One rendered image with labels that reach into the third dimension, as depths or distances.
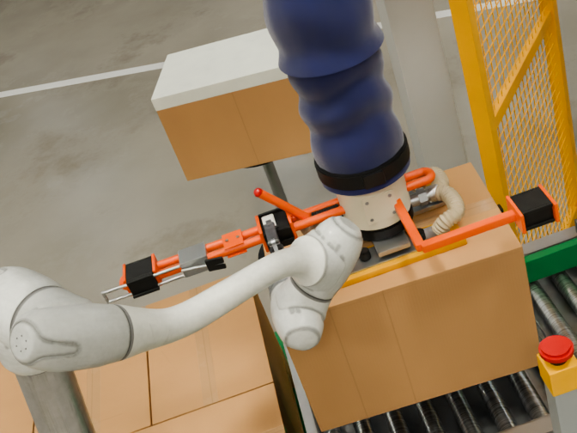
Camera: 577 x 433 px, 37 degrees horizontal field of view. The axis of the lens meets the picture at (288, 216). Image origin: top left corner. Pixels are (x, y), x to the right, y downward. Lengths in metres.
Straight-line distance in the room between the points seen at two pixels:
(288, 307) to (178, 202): 3.02
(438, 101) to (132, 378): 1.43
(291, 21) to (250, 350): 1.34
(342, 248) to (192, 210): 2.97
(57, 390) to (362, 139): 0.83
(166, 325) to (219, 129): 1.99
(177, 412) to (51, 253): 2.28
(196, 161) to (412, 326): 1.69
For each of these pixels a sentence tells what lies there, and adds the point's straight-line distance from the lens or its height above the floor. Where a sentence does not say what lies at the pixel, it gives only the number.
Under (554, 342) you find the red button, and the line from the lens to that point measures 1.89.
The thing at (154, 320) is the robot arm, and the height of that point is 1.47.
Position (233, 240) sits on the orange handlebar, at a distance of 2.11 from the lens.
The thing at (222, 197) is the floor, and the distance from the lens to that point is 4.66.
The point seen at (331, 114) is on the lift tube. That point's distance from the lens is 1.89.
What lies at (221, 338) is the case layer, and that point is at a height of 0.54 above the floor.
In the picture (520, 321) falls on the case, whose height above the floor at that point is 0.84.
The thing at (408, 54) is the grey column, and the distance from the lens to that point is 3.04.
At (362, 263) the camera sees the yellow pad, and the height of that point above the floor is 1.10.
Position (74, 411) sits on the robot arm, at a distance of 1.72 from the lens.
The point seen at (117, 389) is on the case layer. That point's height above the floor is 0.54.
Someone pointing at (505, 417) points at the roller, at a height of 0.55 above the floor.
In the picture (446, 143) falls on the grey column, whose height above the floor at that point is 0.67.
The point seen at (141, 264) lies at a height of 1.23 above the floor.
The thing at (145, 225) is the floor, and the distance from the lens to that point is 4.71.
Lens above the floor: 2.40
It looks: 34 degrees down
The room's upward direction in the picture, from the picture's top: 21 degrees counter-clockwise
